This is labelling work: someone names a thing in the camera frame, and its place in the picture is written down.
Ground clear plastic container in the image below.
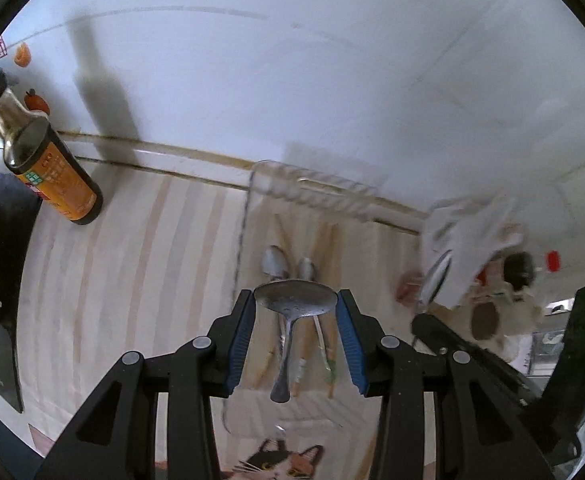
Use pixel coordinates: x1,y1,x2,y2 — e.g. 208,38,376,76
224,159,426,436

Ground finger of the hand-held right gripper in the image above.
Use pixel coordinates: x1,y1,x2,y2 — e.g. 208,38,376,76
411,316,528,403

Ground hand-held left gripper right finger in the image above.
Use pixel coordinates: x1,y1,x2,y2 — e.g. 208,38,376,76
335,288,558,480

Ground brown lid spice jar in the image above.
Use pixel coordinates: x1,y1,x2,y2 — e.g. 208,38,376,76
467,290,518,361

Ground plastic bag with salt packet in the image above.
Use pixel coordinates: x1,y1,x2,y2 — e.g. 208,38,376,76
419,192,526,311

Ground dark soy sauce bottle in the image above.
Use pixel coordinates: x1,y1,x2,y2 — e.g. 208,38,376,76
0,71,104,226

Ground colourful wall stickers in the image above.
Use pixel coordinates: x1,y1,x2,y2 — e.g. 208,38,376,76
0,35,53,133

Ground small metal spoons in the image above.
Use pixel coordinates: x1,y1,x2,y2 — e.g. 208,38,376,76
273,214,336,400

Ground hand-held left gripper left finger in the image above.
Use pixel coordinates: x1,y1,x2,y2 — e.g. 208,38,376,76
35,288,256,480

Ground striped cat print tablecloth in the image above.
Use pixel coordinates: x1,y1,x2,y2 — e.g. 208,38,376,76
15,157,473,480

